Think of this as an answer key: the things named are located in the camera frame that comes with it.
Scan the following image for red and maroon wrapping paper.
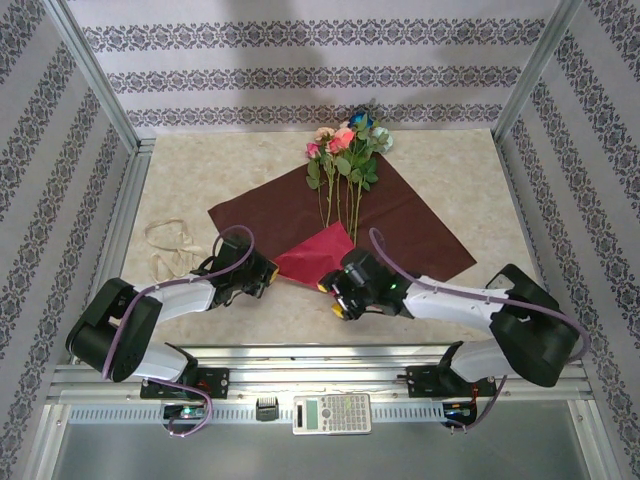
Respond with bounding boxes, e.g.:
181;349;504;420
207;152;477;291

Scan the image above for beige ribbon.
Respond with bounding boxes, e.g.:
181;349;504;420
143;218;206;281

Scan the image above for magenta fake rose stem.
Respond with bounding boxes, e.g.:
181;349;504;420
304;141;332;229

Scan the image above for light blue fake flower stem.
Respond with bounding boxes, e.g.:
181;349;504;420
359;124;396;194

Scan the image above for peach fake flower stem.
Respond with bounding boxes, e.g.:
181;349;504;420
313;126;346;229

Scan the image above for grey scientific calculator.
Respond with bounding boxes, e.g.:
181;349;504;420
292;393;374;436

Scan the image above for grey metal panel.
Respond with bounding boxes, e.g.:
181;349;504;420
29;402;609;480

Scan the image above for perforated metal strip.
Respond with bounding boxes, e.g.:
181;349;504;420
67;403;576;425

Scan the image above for purple cable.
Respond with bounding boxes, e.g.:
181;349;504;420
368;227;591;435
102;224;257;440

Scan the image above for wide aluminium mounting rail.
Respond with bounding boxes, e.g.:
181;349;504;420
49;344;591;401

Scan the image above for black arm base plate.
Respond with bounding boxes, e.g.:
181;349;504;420
407;364;499;400
139;367;231;400

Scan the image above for aluminium side rail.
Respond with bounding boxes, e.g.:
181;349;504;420
69;138;156;364
492;138;569;361

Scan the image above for aluminium frame post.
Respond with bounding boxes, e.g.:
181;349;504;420
491;0;599;146
43;0;142;151

